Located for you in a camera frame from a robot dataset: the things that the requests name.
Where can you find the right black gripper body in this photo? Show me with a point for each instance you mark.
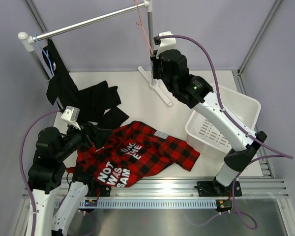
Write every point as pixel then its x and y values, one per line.
pixel 157 71

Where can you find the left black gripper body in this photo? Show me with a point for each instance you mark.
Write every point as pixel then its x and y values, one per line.
pixel 73 140

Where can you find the red black plaid shirt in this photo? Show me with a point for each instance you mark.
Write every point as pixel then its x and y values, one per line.
pixel 132 152

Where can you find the pink clothes hanger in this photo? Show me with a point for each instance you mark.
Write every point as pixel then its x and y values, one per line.
pixel 141 24

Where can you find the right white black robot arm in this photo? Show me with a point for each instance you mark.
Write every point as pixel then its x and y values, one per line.
pixel 192 92

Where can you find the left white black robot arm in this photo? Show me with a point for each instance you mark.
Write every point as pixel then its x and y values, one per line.
pixel 45 175

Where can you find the white plastic basket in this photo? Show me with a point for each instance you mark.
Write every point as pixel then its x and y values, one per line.
pixel 211 133

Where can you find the silver white clothes rack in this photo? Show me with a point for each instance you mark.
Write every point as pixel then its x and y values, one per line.
pixel 29 41

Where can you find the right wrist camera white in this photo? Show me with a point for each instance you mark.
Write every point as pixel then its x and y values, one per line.
pixel 165 43

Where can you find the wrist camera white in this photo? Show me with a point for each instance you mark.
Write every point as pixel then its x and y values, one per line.
pixel 165 43
pixel 70 116

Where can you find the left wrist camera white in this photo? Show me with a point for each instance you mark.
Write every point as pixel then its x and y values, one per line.
pixel 70 116

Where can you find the aluminium mounting rail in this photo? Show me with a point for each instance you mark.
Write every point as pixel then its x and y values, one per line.
pixel 174 188

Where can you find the slotted cable duct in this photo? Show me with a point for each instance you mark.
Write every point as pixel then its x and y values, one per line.
pixel 148 204

